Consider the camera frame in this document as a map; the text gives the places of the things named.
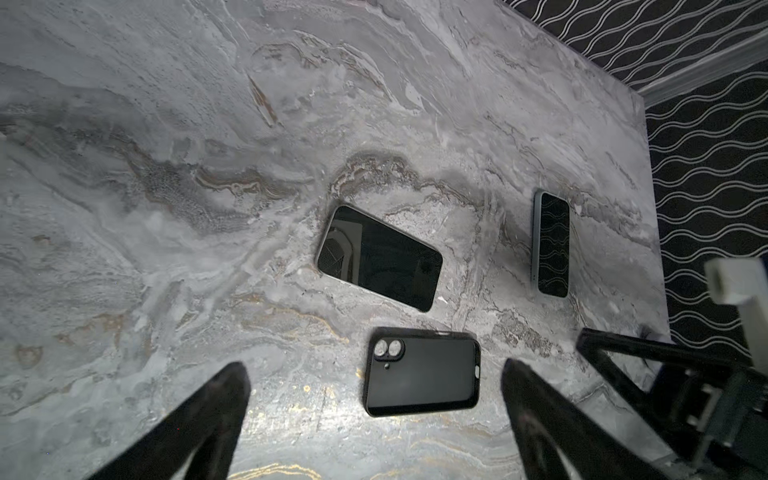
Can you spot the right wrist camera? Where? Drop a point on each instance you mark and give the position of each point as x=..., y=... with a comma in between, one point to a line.
x=743, y=283

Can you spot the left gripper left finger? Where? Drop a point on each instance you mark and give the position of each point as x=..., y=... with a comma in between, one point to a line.
x=201, y=434

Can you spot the light blue phone case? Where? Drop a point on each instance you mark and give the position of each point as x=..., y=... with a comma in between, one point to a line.
x=534, y=240

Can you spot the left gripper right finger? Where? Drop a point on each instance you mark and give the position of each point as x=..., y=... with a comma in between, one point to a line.
x=547, y=428

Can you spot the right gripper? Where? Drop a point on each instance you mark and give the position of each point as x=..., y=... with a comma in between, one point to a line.
x=714, y=418

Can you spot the black phone case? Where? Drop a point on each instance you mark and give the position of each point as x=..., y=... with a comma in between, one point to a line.
x=414, y=371

